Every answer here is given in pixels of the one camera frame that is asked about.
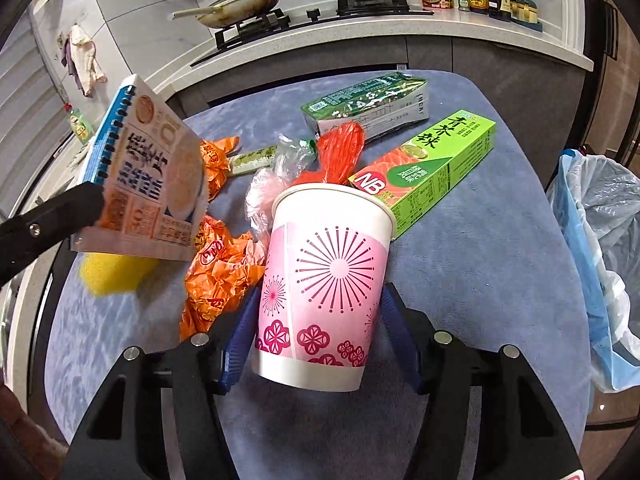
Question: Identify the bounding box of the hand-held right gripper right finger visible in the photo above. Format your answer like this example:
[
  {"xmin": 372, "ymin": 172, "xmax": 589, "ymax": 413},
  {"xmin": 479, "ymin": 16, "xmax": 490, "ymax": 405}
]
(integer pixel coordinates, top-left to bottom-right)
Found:
[{"xmin": 380, "ymin": 282, "xmax": 583, "ymax": 480}]

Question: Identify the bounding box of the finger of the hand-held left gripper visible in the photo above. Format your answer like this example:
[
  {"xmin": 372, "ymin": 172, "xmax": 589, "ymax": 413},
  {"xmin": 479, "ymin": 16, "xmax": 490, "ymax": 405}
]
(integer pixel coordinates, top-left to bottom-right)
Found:
[{"xmin": 0, "ymin": 182, "xmax": 106, "ymax": 286}]

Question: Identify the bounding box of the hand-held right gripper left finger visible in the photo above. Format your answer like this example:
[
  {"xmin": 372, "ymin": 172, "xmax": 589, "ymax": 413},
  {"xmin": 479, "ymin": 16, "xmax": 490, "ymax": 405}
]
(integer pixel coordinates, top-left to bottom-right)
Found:
[{"xmin": 60, "ymin": 290, "xmax": 261, "ymax": 480}]

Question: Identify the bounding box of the large orange wrapper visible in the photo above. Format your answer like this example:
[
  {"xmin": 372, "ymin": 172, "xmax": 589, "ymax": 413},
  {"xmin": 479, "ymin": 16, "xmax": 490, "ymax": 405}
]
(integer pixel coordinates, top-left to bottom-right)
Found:
[{"xmin": 179, "ymin": 214, "xmax": 268, "ymax": 343}]

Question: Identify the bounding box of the yellow sponge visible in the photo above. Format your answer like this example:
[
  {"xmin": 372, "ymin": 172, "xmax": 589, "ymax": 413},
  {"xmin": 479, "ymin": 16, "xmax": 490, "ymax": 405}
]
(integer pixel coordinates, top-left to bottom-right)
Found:
[{"xmin": 78, "ymin": 252, "xmax": 160, "ymax": 297}]

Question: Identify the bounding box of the pink and white paper cup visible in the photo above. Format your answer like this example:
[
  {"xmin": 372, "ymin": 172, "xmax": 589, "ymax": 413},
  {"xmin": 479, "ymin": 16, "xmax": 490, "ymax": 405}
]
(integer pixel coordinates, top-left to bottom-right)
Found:
[{"xmin": 250, "ymin": 182, "xmax": 397, "ymax": 393}]

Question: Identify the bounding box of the printed cereal box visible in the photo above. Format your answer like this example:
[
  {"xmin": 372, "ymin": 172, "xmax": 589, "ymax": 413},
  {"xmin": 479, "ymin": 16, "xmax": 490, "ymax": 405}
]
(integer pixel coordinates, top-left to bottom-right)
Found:
[{"xmin": 70, "ymin": 74, "xmax": 210, "ymax": 262}]

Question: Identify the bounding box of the long green cardboard box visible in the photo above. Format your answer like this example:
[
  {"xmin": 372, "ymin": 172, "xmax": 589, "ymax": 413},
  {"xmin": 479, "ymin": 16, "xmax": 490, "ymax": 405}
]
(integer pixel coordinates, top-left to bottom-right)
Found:
[{"xmin": 347, "ymin": 109, "xmax": 497, "ymax": 241}]

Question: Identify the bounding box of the small orange wrapper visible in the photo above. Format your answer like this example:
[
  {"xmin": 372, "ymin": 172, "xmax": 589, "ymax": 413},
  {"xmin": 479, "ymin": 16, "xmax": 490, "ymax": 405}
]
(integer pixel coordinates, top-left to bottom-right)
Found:
[{"xmin": 199, "ymin": 136, "xmax": 241, "ymax": 203}]

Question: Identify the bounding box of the green and white tube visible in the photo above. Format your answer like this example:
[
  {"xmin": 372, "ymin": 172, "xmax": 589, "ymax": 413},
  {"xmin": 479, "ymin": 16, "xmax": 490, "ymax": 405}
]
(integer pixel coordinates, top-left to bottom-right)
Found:
[{"xmin": 227, "ymin": 144, "xmax": 278, "ymax": 176}]

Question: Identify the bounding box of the clear plastic bag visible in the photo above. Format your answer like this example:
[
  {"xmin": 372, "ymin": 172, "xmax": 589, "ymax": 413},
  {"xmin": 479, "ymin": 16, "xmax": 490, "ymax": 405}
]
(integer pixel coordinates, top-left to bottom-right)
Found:
[{"xmin": 245, "ymin": 132, "xmax": 318, "ymax": 248}]

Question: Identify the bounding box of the red plastic bag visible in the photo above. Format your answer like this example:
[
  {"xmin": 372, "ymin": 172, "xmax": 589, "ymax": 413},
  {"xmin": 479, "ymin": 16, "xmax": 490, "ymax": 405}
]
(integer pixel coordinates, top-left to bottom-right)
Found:
[{"xmin": 290, "ymin": 121, "xmax": 368, "ymax": 187}]

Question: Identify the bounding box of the white plastic bag bin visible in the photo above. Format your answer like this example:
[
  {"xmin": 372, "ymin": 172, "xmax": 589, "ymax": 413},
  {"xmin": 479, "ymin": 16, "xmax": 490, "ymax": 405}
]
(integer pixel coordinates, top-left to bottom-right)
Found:
[{"xmin": 546, "ymin": 149, "xmax": 640, "ymax": 393}]

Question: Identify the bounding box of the small green bottle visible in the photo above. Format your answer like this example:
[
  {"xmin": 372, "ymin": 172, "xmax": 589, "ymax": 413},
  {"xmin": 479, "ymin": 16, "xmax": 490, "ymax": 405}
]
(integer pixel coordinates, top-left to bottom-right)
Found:
[{"xmin": 70, "ymin": 107, "xmax": 93, "ymax": 145}]

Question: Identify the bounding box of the blue-grey tablecloth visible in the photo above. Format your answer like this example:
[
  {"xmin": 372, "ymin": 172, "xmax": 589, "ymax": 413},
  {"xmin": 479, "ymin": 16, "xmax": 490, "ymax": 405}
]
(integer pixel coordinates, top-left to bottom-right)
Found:
[{"xmin": 42, "ymin": 67, "xmax": 593, "ymax": 480}]

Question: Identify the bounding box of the hanging pale cloth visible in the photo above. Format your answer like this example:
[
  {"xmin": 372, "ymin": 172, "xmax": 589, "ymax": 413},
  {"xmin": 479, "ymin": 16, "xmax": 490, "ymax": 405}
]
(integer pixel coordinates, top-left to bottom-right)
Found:
[{"xmin": 62, "ymin": 24, "xmax": 108, "ymax": 98}]

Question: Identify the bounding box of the dark built-in appliance front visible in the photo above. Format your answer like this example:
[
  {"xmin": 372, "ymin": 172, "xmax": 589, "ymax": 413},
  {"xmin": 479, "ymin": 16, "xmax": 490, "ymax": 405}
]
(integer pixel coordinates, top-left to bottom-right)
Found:
[{"xmin": 192, "ymin": 36, "xmax": 410, "ymax": 108}]

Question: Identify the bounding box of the beige frying pan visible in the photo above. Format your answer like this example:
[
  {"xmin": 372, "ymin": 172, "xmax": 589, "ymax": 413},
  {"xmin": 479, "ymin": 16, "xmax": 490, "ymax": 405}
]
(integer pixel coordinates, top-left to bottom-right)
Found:
[{"xmin": 172, "ymin": 0, "xmax": 283, "ymax": 29}]

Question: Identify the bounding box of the white kitchen countertop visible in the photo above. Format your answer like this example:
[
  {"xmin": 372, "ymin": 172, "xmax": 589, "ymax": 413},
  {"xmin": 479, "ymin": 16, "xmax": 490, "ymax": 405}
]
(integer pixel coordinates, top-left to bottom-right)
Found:
[{"xmin": 145, "ymin": 0, "xmax": 596, "ymax": 96}]

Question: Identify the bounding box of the black gas stove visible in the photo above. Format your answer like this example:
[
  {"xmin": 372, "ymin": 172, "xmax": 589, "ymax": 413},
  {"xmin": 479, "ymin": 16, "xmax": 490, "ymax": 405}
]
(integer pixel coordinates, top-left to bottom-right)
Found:
[{"xmin": 190, "ymin": 0, "xmax": 436, "ymax": 67}]

